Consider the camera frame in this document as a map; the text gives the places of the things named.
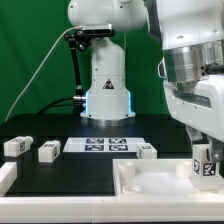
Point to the white tag sheet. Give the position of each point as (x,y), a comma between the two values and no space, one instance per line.
(93,144)

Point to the white square table top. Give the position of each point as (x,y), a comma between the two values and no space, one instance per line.
(161,177)

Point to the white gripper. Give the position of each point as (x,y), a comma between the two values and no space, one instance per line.
(203,112)

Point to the white U-shaped fence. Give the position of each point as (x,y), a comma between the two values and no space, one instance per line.
(113,209)

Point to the black camera stand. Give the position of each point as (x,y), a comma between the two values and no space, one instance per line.
(79,91)

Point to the rear depth camera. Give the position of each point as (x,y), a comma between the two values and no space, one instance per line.
(97,29)

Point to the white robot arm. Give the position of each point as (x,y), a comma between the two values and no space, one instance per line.
(190,34)

